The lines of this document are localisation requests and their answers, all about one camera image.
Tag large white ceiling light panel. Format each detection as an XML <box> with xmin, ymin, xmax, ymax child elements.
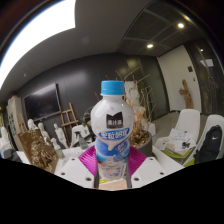
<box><xmin>0</xmin><ymin>0</ymin><xmax>77</xmax><ymax>89</ymax></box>

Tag recessed ceiling spotlights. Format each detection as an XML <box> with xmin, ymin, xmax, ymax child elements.
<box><xmin>145</xmin><ymin>21</ymin><xmax>205</xmax><ymax>54</ymax></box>

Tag wooden easel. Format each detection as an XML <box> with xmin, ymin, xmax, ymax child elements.
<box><xmin>59</xmin><ymin>102</ymin><xmax>79</xmax><ymax>148</ymax></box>

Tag blue-capped white drink bottle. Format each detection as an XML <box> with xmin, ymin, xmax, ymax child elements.
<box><xmin>90</xmin><ymin>80</ymin><xmax>135</xmax><ymax>184</ymax></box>

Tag stack of papers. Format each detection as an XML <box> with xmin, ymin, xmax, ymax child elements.
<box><xmin>163</xmin><ymin>128</ymin><xmax>198</xmax><ymax>157</ymax></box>

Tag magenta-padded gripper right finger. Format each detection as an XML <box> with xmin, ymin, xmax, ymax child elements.
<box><xmin>124</xmin><ymin>145</ymin><xmax>167</xmax><ymax>190</ymax></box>

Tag dried plant in grey pot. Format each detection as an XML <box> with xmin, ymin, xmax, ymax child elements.
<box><xmin>114</xmin><ymin>68</ymin><xmax>158</xmax><ymax>158</ymax></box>

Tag black wall screen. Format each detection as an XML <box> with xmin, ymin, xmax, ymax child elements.
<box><xmin>23</xmin><ymin>83</ymin><xmax>63</xmax><ymax>122</ymax></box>

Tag black backpack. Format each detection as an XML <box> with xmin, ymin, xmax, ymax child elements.
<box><xmin>193</xmin><ymin>124</ymin><xmax>224</xmax><ymax>164</ymax></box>

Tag white plaster bust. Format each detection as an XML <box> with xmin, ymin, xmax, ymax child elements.
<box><xmin>27</xmin><ymin>118</ymin><xmax>38</xmax><ymax>131</ymax></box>
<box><xmin>37</xmin><ymin>122</ymin><xmax>51</xmax><ymax>143</ymax></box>

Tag green liquid plastic bottle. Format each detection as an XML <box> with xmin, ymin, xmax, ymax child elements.
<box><xmin>50</xmin><ymin>137</ymin><xmax>64</xmax><ymax>159</ymax></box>

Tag pale cabinet with pictures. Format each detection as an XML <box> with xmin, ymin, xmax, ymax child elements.
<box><xmin>5</xmin><ymin>95</ymin><xmax>26</xmax><ymax>153</ymax></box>

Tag white plaster figure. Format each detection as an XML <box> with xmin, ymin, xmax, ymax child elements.
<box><xmin>53</xmin><ymin>123</ymin><xmax>69</xmax><ymax>149</ymax></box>

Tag grey spray bottle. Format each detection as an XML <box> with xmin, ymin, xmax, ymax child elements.
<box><xmin>77</xmin><ymin>130</ymin><xmax>89</xmax><ymax>150</ymax></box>

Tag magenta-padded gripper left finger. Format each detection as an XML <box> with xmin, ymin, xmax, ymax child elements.
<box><xmin>54</xmin><ymin>145</ymin><xmax>99</xmax><ymax>189</ymax></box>

